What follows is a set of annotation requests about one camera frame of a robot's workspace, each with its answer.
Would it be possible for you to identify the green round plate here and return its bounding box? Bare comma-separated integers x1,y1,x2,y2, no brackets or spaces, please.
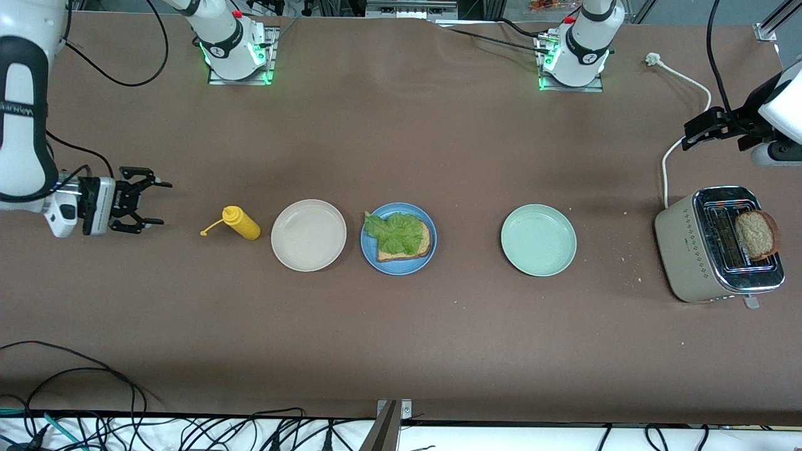
500,204,578,277

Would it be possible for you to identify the blue round plate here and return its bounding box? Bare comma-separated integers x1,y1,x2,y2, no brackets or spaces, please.
361,202,438,276

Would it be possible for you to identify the teal cable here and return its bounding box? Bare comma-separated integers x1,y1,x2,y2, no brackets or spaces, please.
0,407,88,451

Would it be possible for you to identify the yellow squeeze bottle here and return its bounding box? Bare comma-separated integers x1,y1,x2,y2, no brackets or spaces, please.
200,205,261,241

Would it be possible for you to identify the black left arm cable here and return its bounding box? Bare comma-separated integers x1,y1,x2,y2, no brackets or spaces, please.
707,0,735,115

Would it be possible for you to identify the black cable on table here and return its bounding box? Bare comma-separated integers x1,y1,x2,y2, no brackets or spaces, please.
432,19,555,57

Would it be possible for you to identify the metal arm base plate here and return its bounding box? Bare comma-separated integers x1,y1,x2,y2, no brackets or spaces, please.
207,26,280,86
534,34,606,93

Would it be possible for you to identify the green lettuce leaf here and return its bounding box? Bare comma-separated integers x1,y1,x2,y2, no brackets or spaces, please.
364,211,425,256

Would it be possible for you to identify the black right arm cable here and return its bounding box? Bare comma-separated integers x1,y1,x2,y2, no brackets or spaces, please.
47,0,170,182

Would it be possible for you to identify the long looping black cable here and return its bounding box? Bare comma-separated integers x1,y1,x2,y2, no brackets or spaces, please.
0,341,148,433

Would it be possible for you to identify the aluminium table bracket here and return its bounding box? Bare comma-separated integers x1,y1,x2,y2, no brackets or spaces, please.
360,399,413,451

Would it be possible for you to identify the beige chrome toaster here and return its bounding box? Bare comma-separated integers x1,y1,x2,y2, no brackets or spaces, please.
654,185,786,310

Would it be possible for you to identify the brown bread slice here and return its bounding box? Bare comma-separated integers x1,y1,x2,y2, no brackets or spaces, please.
376,216,434,262
734,210,781,262

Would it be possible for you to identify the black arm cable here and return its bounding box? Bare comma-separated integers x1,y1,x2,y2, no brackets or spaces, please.
707,0,735,115
47,0,170,182

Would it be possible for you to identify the beige round plate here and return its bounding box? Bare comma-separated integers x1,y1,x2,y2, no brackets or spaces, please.
271,199,347,272

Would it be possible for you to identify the aluminium frame profile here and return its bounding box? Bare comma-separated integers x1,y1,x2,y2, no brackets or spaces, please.
755,0,791,42

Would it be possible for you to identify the white toaster power cable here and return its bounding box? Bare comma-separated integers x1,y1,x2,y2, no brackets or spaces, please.
645,53,713,209

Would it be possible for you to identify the grey metal box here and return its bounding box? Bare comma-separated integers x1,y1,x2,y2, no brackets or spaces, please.
365,0,459,19

